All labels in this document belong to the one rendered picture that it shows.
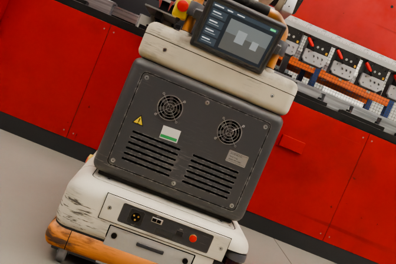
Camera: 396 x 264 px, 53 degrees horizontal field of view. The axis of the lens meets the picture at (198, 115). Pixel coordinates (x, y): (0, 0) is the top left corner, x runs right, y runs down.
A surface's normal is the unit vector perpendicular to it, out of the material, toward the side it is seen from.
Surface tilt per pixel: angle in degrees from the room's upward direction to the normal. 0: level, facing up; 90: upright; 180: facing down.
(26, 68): 90
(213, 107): 90
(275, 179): 90
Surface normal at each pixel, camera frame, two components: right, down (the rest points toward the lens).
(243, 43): -0.08, 0.48
